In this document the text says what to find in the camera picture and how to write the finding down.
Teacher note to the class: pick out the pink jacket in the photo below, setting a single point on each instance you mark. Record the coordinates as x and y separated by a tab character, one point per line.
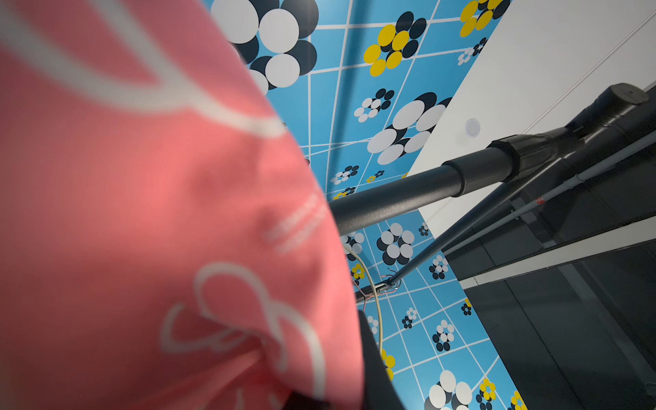
164	243

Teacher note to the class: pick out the black clothes rack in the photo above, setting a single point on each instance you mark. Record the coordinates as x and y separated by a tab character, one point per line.
509	164

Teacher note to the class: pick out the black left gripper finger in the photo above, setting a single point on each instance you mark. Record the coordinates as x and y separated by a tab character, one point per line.
379	393

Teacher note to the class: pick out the white hanger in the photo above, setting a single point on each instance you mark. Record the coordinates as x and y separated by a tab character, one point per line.
372	293

